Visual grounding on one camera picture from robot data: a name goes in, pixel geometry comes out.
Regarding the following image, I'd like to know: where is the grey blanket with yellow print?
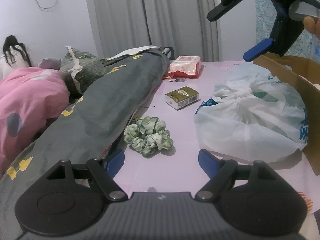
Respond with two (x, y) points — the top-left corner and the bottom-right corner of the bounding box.
(0, 46), (173, 230)

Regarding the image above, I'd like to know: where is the person's right hand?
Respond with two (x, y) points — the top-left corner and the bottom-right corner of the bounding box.
(302, 16), (318, 34)

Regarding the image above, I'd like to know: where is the brown cardboard box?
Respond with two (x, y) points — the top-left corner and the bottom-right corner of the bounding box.
(252, 52), (320, 175)

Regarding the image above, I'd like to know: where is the red white tissue pack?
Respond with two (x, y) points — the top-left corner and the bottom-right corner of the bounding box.
(168, 56), (203, 79)

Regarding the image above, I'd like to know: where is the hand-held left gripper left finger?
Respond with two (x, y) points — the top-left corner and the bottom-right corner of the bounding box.
(46, 149), (128, 202)

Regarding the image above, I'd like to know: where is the green white scrunchie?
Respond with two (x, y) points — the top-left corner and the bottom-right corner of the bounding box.
(124, 116), (174, 158)

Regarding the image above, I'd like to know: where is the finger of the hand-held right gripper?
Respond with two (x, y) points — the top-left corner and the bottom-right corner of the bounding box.
(206, 0), (247, 22)
(243, 0), (304, 62)

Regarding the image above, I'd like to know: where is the teal patterned cloth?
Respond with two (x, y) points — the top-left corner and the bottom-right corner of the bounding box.
(254, 0), (320, 60)

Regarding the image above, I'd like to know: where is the lilac cushion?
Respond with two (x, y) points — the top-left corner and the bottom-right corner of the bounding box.
(39, 58), (62, 70)

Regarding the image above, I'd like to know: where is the grey curtain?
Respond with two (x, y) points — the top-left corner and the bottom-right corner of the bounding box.
(84, 0), (222, 62)

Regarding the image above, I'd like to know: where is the white cloth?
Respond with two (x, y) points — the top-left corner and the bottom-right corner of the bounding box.
(101, 45), (160, 61)

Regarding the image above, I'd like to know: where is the green patterned pillow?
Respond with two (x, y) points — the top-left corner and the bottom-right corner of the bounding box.
(59, 46), (110, 95)

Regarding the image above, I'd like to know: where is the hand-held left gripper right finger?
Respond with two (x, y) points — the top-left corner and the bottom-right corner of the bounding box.
(194, 149), (278, 202)

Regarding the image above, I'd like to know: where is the white plastic bag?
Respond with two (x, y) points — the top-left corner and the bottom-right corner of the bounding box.
(194, 64), (310, 163)

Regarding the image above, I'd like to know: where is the gold foil packet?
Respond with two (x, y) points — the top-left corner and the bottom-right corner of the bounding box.
(165, 86), (200, 110)

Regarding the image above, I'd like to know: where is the pink blanket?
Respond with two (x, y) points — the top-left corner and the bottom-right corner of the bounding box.
(0, 67), (70, 178)

